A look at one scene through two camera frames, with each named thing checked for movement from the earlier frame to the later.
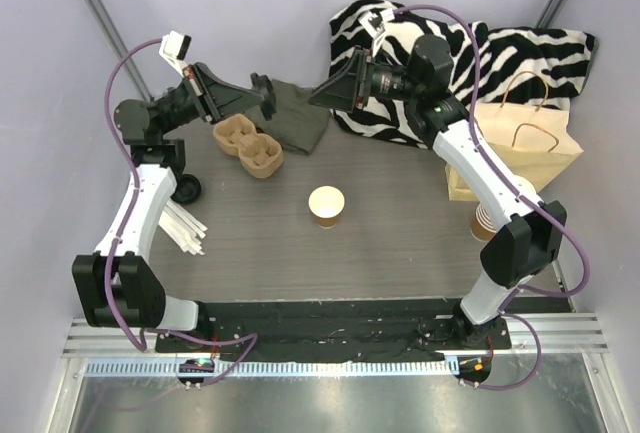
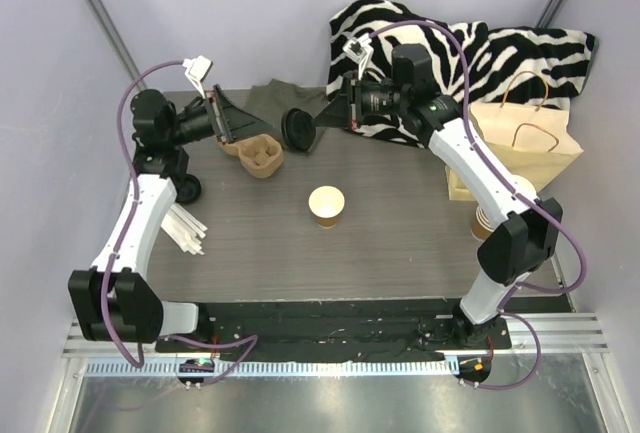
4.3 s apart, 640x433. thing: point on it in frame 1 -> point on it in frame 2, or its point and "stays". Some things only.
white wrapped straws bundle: [184, 229] stays
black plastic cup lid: [262, 85] -> [299, 128]
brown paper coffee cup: [326, 203] stays
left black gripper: [201, 93] -> [222, 114]
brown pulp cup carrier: [260, 155] stays
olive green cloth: [299, 124] stays
